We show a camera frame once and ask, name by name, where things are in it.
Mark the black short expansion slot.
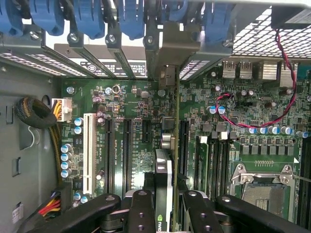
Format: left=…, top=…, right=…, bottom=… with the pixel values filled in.
left=142, top=120, right=152, bottom=144

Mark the black long expansion slot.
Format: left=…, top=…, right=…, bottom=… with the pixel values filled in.
left=179, top=120, right=190, bottom=190
left=104, top=117, right=115, bottom=195
left=123, top=118, right=134, bottom=192

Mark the CPU socket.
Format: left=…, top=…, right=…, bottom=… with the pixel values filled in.
left=230, top=163, right=298, bottom=216

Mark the blue card retention clip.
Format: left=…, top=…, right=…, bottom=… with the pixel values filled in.
left=0, top=0, right=24, bottom=36
left=72, top=0, right=105, bottom=40
left=29, top=0, right=65, bottom=36
left=161, top=0, right=188, bottom=23
left=118, top=0, right=146, bottom=41
left=203, top=0, right=234, bottom=45

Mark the yellow black power cable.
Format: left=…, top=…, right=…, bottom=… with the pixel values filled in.
left=14, top=96, right=73, bottom=189

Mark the white expansion slot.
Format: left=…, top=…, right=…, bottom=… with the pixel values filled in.
left=83, top=113, right=97, bottom=195

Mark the black open PC case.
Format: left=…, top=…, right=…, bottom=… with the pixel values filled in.
left=0, top=0, right=311, bottom=233

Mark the coloured wire bundle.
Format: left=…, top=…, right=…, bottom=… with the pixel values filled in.
left=37, top=182, right=73, bottom=217

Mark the thin metal locking lever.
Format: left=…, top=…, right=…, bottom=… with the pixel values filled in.
left=290, top=174, right=311, bottom=182

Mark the green motherboard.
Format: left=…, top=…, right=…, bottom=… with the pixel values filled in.
left=59, top=60, right=311, bottom=226

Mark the twisted red black wire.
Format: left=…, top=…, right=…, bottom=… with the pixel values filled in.
left=215, top=29, right=298, bottom=129

